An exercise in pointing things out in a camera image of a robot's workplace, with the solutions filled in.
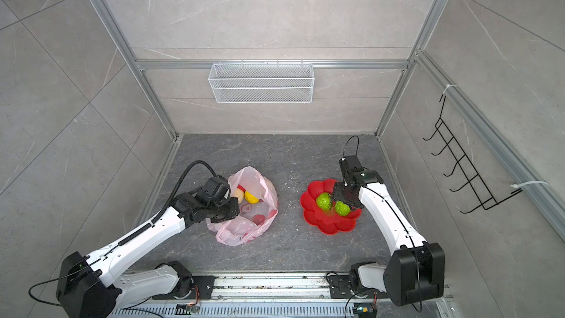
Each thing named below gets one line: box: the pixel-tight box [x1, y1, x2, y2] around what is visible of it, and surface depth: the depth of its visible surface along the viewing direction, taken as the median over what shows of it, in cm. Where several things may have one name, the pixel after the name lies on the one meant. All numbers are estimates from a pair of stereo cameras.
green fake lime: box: [334, 200, 351, 217], surface depth 89 cm
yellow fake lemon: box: [244, 190, 260, 204], surface depth 92 cm
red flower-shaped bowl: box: [300, 178, 363, 235], surface depth 92 cm
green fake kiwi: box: [315, 192, 333, 212], surface depth 90 cm
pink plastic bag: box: [205, 166, 279, 247], surface depth 80 cm
